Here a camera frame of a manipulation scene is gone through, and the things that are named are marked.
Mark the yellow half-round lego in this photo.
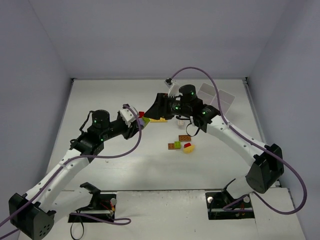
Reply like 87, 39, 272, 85
183, 144, 195, 154

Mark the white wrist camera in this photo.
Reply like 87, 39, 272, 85
164, 78, 180, 98
119, 104, 139, 127

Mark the white lego brick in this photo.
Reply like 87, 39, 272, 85
177, 119, 185, 129

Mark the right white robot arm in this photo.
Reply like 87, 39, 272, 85
144, 84, 284, 200

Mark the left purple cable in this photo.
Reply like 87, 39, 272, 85
0, 104, 145, 240

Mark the small red lego brick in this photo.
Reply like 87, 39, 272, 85
183, 142, 192, 148

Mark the black strap loop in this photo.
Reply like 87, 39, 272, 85
69, 221, 85, 240

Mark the green lego on brown plate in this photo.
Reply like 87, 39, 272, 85
174, 141, 182, 149

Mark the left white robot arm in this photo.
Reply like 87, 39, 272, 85
8, 104, 143, 240

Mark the brown lego plate with green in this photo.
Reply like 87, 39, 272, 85
167, 143, 175, 150

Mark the right white container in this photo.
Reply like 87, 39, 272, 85
210, 89, 236, 115

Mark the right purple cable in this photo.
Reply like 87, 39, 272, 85
169, 66, 308, 215

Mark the left white container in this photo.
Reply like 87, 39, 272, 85
197, 83, 217, 105

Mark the green lego brick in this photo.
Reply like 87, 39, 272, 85
141, 117, 150, 126

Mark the purple lego brick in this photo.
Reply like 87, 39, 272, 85
138, 118, 146, 129

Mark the white container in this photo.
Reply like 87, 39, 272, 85
210, 89, 236, 115
197, 83, 217, 105

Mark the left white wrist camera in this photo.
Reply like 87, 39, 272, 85
119, 104, 139, 127

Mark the yellow long lego plate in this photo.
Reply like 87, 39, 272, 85
150, 118, 167, 123

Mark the purple cable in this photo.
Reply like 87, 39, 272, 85
0, 104, 145, 240
169, 66, 308, 215

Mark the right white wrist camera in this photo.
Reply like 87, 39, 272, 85
164, 78, 180, 98

